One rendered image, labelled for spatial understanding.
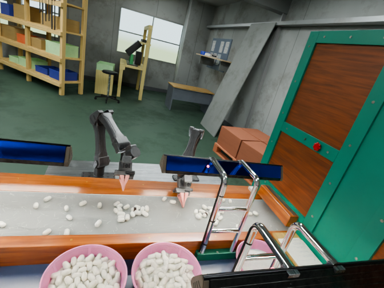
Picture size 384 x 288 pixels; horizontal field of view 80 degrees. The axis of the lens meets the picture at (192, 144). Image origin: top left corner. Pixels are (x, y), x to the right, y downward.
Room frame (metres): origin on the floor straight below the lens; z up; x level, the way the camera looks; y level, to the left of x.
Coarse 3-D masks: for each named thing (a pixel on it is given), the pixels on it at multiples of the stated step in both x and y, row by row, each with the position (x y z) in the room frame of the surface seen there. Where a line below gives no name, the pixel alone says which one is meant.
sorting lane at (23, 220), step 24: (0, 192) 0.83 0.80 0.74; (24, 192) 0.86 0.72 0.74; (0, 216) 0.70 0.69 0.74; (24, 216) 0.73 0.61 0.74; (48, 216) 0.76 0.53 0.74; (72, 216) 0.79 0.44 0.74; (96, 216) 0.83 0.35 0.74; (144, 216) 0.91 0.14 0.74; (168, 216) 0.95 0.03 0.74; (192, 216) 1.00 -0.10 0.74; (240, 216) 1.10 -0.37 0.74; (264, 216) 1.16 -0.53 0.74
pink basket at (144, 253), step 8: (144, 248) 0.69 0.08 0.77; (152, 248) 0.71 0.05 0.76; (160, 248) 0.73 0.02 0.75; (168, 248) 0.74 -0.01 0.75; (176, 248) 0.75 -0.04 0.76; (184, 248) 0.74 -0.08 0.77; (136, 256) 0.65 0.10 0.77; (144, 256) 0.68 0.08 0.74; (192, 256) 0.72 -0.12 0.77; (136, 264) 0.63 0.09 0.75; (192, 264) 0.70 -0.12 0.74; (200, 272) 0.65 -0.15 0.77
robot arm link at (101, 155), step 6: (96, 126) 1.22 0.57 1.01; (102, 126) 1.25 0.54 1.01; (96, 132) 1.23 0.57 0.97; (102, 132) 1.24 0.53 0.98; (96, 138) 1.23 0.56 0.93; (102, 138) 1.23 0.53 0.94; (96, 144) 1.23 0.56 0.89; (102, 144) 1.23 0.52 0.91; (96, 150) 1.22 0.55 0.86; (102, 150) 1.22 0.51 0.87; (96, 156) 1.21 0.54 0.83; (102, 156) 1.21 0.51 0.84; (108, 156) 1.24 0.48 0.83; (102, 162) 1.20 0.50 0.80; (108, 162) 1.23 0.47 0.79
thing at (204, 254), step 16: (240, 160) 1.01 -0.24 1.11; (224, 176) 0.81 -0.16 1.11; (256, 176) 0.87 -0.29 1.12; (224, 192) 0.79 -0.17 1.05; (256, 192) 0.84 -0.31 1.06; (224, 208) 0.81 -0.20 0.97; (240, 208) 0.84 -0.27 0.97; (208, 224) 0.79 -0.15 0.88; (240, 224) 0.84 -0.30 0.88; (208, 240) 0.79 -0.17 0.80; (208, 256) 0.80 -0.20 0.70; (224, 256) 0.83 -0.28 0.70
